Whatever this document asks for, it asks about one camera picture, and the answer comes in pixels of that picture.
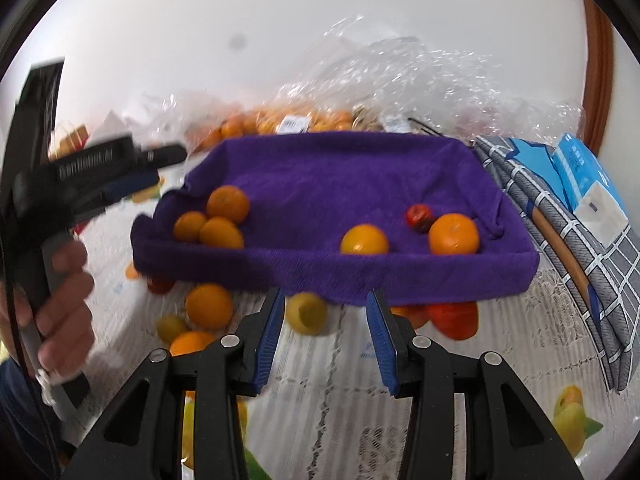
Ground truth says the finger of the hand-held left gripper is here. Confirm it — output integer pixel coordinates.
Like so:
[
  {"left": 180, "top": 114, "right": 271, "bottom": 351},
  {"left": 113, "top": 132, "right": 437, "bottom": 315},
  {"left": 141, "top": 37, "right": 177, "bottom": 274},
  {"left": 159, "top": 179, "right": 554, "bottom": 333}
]
[
  {"left": 134, "top": 143, "right": 189, "bottom": 170},
  {"left": 99, "top": 171, "right": 162, "bottom": 203}
]

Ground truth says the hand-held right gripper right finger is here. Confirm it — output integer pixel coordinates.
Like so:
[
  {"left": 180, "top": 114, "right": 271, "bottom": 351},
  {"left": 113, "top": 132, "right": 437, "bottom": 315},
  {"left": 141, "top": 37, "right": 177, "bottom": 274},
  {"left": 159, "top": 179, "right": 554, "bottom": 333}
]
[{"left": 365, "top": 289, "right": 586, "bottom": 480}]

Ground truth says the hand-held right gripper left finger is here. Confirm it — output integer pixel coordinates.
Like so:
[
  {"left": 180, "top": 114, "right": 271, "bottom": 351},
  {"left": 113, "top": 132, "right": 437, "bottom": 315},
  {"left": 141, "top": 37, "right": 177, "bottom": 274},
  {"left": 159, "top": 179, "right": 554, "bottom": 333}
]
[{"left": 62, "top": 287, "right": 286, "bottom": 480}]

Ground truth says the small yellow-green fruit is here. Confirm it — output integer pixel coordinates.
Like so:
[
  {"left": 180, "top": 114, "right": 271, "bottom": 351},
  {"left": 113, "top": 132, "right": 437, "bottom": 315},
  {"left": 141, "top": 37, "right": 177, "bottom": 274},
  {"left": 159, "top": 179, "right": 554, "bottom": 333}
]
[
  {"left": 284, "top": 292, "right": 329, "bottom": 336},
  {"left": 156, "top": 315, "right": 189, "bottom": 345}
]

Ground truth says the yellowish orange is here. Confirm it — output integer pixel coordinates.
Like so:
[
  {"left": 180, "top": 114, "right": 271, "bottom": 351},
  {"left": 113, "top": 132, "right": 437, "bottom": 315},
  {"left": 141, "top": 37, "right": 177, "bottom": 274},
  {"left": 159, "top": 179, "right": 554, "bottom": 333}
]
[{"left": 340, "top": 224, "right": 390, "bottom": 256}]

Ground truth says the small red fruit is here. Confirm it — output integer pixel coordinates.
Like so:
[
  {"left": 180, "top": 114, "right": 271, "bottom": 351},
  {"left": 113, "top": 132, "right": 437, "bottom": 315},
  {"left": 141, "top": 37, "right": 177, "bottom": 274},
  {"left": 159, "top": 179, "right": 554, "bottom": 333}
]
[{"left": 404, "top": 203, "right": 435, "bottom": 233}]

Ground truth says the purple towel covered tray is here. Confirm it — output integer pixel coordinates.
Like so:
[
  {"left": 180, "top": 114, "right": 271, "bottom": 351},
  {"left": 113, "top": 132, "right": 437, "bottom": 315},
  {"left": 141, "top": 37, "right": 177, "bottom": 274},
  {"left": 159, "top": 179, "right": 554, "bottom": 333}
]
[{"left": 131, "top": 130, "right": 541, "bottom": 308}]

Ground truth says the person's left forearm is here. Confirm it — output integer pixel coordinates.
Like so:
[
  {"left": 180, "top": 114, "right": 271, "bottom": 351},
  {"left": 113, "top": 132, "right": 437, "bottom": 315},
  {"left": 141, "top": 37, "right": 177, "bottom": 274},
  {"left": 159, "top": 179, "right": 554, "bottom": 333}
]
[{"left": 0, "top": 355, "right": 66, "bottom": 480}]

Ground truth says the person's left hand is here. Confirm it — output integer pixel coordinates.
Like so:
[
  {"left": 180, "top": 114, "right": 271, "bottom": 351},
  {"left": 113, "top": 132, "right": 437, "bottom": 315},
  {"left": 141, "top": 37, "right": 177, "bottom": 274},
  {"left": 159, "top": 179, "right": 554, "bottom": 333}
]
[{"left": 31, "top": 240, "right": 97, "bottom": 385}]

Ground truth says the white plastic bag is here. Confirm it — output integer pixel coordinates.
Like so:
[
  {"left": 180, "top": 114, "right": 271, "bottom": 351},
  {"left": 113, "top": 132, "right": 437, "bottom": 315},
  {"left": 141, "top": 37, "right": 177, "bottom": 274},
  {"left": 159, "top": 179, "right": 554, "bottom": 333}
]
[{"left": 100, "top": 109, "right": 142, "bottom": 136}]

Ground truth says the clear bag of oranges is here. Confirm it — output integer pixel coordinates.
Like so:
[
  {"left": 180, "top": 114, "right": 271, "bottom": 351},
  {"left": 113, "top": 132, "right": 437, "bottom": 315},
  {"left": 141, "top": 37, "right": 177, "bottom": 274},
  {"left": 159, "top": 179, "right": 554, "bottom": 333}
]
[{"left": 145, "top": 90, "right": 361, "bottom": 153}]

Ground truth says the grey checked cloth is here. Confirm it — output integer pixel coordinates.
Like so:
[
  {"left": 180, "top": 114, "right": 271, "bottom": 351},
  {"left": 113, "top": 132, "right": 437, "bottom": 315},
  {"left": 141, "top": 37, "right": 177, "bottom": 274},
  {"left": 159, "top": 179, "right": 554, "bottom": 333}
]
[{"left": 472, "top": 135, "right": 640, "bottom": 393}]

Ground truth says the blue star-shaped paper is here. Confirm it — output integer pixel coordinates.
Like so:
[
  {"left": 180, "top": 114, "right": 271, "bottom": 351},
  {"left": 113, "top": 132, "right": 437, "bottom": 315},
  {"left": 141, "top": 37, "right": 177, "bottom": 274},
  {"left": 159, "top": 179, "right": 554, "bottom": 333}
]
[{"left": 510, "top": 136, "right": 563, "bottom": 171}]

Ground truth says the crumpled clear plastic bag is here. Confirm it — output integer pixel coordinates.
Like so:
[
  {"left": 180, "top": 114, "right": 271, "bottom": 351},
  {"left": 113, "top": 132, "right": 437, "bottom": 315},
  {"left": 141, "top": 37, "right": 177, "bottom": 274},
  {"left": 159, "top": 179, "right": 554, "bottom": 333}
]
[{"left": 275, "top": 15, "right": 586, "bottom": 141}]

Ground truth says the tissue pack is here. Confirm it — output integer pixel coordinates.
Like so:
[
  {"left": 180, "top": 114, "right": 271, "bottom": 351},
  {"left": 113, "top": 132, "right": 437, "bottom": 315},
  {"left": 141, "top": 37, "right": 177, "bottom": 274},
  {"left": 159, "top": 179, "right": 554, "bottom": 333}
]
[{"left": 550, "top": 132, "right": 631, "bottom": 248}]

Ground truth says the wooden door frame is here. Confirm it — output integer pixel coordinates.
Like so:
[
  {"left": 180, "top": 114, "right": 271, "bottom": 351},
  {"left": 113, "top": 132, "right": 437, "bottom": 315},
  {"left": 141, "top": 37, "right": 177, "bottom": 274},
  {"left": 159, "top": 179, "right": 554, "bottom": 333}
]
[{"left": 580, "top": 0, "right": 616, "bottom": 151}]

